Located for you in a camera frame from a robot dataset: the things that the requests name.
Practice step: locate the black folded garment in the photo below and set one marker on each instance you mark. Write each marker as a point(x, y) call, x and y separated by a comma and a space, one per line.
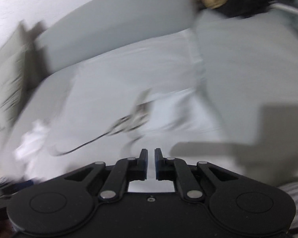
point(243, 8)

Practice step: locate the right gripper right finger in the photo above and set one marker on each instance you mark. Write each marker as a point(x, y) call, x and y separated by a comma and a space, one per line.
point(177, 171)

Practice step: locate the white t-shirt with script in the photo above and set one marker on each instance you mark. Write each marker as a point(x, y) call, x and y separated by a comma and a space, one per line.
point(146, 95)

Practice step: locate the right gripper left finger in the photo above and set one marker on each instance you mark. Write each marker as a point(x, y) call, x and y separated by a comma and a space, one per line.
point(123, 172)

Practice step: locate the grey sofa bed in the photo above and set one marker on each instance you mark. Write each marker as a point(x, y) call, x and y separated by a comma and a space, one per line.
point(250, 67)

